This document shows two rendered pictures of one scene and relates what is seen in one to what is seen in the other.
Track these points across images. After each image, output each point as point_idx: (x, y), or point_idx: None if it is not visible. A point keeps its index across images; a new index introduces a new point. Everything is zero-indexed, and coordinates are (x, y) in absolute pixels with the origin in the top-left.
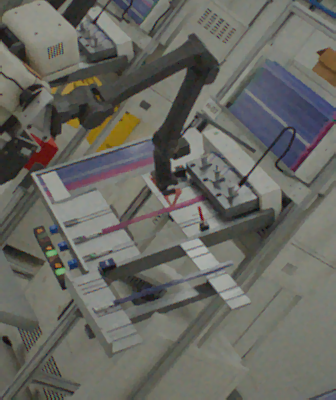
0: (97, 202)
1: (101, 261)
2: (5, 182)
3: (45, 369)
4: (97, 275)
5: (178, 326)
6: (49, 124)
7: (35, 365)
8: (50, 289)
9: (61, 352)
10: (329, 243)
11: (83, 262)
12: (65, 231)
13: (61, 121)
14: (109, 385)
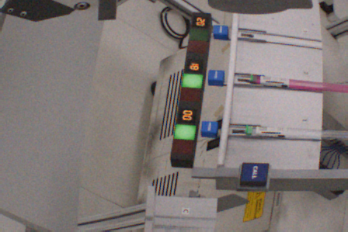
0: (308, 18)
1: (248, 163)
2: (46, 18)
3: (163, 185)
4: (211, 209)
5: (340, 214)
6: None
7: (104, 229)
8: (224, 69)
9: (189, 180)
10: None
11: (224, 142)
12: (232, 52)
13: None
14: None
